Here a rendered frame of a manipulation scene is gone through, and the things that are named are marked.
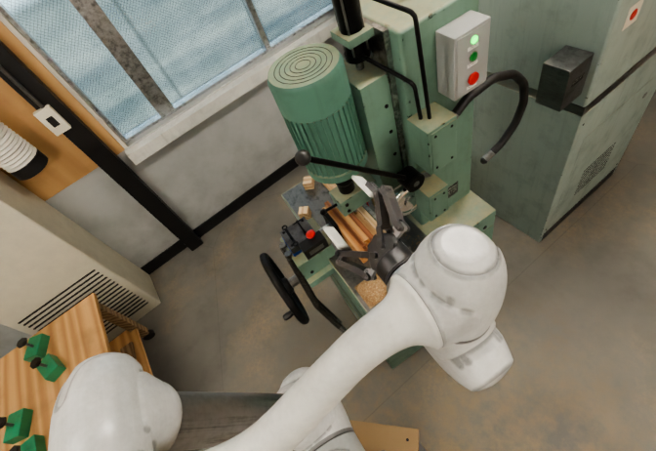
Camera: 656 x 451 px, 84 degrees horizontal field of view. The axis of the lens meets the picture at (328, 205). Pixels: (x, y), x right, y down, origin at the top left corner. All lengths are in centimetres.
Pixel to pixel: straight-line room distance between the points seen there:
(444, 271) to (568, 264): 185
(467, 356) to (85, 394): 57
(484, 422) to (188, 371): 154
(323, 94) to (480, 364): 57
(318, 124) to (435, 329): 54
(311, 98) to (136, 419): 65
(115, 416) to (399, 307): 46
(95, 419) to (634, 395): 190
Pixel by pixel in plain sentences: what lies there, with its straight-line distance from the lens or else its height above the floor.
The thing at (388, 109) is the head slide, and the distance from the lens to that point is 96.
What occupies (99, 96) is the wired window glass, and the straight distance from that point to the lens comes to 227.
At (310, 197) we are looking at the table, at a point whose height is 90.
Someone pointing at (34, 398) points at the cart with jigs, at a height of 53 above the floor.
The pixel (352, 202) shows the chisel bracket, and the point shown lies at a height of 104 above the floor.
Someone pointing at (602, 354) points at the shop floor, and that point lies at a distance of 210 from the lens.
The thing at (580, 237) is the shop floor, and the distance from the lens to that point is 234.
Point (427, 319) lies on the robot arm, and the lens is 45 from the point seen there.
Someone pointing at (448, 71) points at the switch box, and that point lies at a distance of 92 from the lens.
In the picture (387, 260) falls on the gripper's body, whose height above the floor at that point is 134.
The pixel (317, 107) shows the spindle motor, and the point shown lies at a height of 145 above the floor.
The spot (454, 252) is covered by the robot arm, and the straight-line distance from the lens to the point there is 42.
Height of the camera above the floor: 192
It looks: 50 degrees down
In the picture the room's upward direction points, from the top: 24 degrees counter-clockwise
